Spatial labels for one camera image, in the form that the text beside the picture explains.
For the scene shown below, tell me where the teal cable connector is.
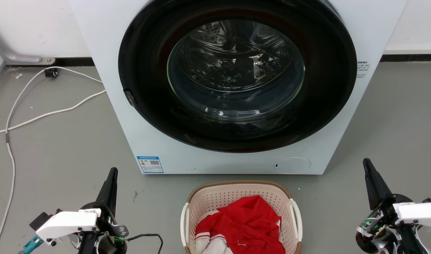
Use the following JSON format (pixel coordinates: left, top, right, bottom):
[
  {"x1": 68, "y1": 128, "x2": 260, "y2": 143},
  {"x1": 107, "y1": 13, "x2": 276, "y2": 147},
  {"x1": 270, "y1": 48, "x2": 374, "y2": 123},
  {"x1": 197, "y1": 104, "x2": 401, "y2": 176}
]
[{"x1": 18, "y1": 235, "x2": 44, "y2": 254}]

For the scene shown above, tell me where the round white filter cover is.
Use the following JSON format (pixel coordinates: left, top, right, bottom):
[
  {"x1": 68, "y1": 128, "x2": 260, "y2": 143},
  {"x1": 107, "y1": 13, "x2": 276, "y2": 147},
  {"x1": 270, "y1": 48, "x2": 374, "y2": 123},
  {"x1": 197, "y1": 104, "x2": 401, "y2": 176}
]
[{"x1": 274, "y1": 157, "x2": 311, "y2": 174}]

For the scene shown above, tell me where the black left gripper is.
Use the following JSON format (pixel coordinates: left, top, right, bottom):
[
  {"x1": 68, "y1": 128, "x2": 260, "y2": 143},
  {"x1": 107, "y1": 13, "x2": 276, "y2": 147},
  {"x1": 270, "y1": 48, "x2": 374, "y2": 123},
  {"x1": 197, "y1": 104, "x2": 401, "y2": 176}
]
[{"x1": 78, "y1": 167, "x2": 129, "y2": 254}]

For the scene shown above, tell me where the white hose cable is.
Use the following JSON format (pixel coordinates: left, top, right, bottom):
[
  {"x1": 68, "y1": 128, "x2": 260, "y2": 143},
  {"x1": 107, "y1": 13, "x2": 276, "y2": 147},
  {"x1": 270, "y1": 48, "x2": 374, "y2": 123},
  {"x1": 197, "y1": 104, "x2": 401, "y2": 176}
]
[{"x1": 0, "y1": 89, "x2": 107, "y2": 137}]

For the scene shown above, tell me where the small text label sticker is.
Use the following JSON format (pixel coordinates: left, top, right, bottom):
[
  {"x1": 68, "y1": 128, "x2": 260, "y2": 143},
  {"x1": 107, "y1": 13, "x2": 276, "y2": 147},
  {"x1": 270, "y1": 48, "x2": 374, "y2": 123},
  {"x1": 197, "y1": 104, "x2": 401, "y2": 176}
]
[{"x1": 356, "y1": 61, "x2": 370, "y2": 79}]

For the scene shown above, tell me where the long white power cable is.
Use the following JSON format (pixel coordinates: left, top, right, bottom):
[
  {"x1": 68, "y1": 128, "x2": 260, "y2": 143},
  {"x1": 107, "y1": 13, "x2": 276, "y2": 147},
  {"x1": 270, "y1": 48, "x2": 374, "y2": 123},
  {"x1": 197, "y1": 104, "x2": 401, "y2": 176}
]
[{"x1": 0, "y1": 66, "x2": 103, "y2": 254}]

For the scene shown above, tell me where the blue energy label sticker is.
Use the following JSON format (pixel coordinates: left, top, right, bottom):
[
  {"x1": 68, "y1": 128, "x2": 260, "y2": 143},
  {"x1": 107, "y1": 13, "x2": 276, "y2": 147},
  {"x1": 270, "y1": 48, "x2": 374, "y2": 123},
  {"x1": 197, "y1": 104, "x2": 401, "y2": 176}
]
[{"x1": 136, "y1": 156, "x2": 164, "y2": 174}]

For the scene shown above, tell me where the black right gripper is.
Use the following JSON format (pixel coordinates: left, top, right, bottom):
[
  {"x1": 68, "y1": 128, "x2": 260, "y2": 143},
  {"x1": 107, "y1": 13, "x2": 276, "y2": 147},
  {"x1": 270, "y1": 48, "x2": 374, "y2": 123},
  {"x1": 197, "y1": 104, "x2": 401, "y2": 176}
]
[{"x1": 355, "y1": 158, "x2": 431, "y2": 254}]

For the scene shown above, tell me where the white front-load washing machine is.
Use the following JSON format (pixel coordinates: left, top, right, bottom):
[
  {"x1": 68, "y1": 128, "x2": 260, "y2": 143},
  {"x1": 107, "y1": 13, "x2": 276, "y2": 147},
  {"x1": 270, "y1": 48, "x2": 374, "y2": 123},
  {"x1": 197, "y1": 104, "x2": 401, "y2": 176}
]
[{"x1": 69, "y1": 0, "x2": 408, "y2": 175}]

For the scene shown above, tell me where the black round washer door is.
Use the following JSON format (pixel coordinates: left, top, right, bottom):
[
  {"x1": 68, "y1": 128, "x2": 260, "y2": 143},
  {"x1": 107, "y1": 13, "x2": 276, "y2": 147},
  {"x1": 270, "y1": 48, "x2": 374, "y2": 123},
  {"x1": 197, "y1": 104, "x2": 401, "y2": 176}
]
[{"x1": 118, "y1": 0, "x2": 358, "y2": 153}]

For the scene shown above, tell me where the white garment with red stripes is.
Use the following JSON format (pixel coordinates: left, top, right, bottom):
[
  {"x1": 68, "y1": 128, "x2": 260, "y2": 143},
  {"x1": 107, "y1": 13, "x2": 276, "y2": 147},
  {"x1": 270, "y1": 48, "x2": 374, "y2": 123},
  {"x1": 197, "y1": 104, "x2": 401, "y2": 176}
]
[{"x1": 195, "y1": 211, "x2": 233, "y2": 254}]

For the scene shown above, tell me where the beige plastic laundry basket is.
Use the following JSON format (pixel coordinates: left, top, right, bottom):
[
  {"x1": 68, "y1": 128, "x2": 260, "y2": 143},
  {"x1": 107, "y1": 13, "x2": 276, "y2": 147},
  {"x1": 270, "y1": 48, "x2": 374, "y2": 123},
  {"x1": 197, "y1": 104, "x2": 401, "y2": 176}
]
[{"x1": 180, "y1": 180, "x2": 303, "y2": 254}]

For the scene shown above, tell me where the thin black left gripper cable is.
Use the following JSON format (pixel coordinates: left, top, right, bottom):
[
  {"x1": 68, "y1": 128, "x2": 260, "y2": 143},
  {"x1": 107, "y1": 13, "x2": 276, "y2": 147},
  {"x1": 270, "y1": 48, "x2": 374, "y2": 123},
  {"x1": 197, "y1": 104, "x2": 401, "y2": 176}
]
[{"x1": 126, "y1": 233, "x2": 164, "y2": 254}]

